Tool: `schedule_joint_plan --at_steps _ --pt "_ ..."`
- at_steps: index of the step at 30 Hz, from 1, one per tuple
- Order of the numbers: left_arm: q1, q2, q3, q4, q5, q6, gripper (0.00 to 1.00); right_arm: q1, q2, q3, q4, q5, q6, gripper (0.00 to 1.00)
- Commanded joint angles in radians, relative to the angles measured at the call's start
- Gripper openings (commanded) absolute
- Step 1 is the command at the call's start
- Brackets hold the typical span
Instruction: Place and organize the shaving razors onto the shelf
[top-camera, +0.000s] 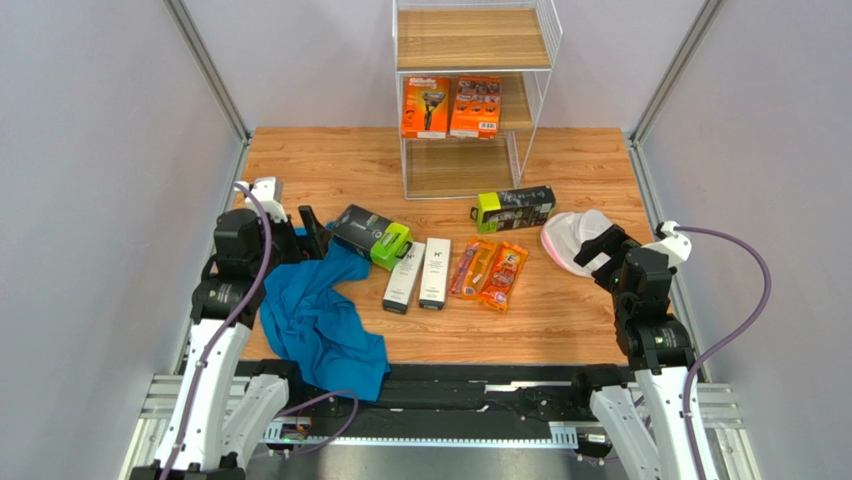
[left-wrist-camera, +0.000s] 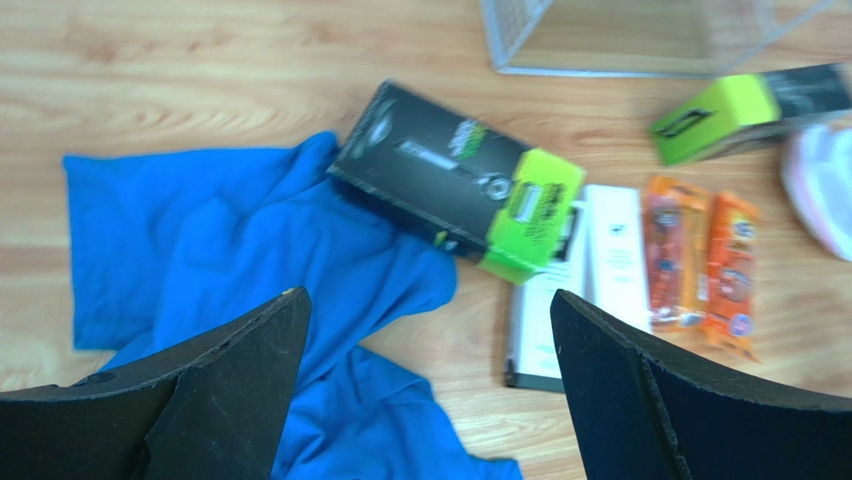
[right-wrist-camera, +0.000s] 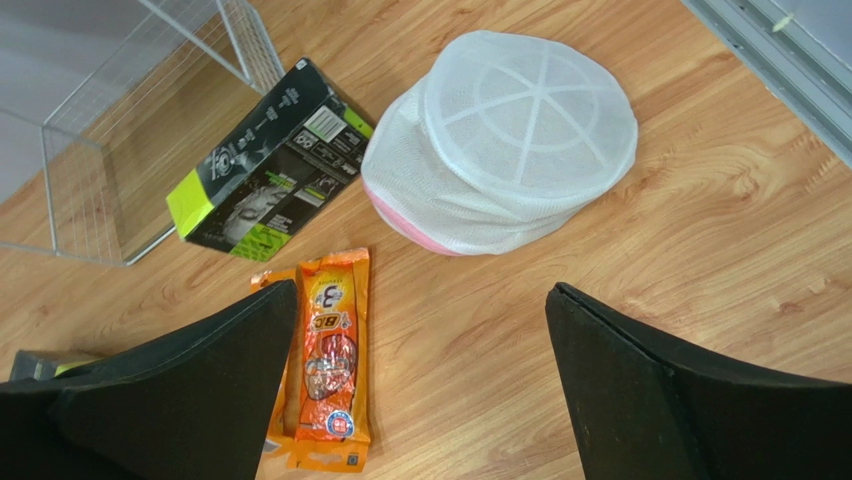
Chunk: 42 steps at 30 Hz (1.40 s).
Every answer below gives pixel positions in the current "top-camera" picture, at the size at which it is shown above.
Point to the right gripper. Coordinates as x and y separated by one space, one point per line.
613 253

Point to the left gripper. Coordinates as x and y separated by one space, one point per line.
304 247

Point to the black green razor box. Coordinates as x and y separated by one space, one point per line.
513 209
372 236

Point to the white tall box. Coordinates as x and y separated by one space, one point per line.
433 285
403 279

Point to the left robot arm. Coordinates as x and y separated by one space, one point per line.
205 439

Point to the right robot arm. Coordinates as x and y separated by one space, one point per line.
660 357

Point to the blue cloth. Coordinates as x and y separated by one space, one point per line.
306 321

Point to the orange disposable razor pack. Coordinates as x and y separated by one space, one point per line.
502 277

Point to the orange toothbrush pack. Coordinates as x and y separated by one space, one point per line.
470 272

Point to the orange razor box front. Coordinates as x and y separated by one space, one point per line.
425 107

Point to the orange razor box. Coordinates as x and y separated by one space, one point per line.
425 107
476 107

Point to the orange razor box back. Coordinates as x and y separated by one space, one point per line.
476 107

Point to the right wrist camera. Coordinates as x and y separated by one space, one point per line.
676 246

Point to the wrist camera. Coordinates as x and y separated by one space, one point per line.
265 198
676 246

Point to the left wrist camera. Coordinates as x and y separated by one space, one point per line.
265 198

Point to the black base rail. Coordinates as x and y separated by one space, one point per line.
538 406

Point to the white wire shelf rack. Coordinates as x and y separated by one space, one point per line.
516 41

